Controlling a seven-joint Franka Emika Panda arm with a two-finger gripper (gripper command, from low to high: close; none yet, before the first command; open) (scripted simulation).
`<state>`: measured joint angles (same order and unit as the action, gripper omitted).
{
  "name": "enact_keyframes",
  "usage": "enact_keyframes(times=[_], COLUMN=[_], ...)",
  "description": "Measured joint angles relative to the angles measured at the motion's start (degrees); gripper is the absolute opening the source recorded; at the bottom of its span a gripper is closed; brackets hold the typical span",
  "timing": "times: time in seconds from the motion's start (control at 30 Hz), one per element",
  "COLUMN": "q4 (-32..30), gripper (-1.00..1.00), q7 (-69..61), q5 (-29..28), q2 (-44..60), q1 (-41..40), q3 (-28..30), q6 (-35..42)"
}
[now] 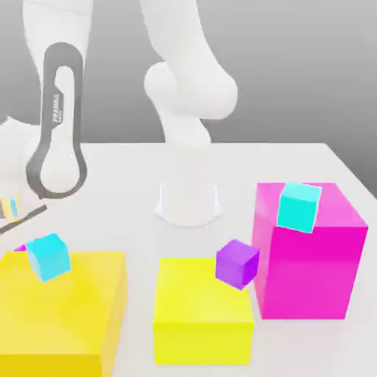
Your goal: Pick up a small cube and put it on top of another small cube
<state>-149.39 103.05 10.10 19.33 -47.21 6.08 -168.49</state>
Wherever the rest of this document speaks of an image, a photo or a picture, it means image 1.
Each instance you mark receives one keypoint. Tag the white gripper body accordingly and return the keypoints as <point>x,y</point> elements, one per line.
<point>20,221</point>

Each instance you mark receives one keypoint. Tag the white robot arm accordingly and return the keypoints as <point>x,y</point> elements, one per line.
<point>191,88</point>

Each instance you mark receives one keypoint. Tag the small magenta cube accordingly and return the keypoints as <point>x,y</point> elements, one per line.
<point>20,249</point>

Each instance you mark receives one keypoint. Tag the small sky blue cube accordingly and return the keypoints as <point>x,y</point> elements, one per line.
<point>48,259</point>

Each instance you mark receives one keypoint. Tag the small purple cube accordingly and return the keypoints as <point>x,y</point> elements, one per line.
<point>235,265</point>

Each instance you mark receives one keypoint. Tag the small turquoise cube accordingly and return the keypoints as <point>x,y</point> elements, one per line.
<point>297,212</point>

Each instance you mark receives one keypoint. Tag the large orange-yellow box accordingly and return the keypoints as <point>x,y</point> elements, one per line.
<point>59,312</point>

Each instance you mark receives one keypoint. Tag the large lemon yellow box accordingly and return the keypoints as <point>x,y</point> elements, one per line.
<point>200,318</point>

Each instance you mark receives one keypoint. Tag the large magenta box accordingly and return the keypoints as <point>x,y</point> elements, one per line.
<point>309,274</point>

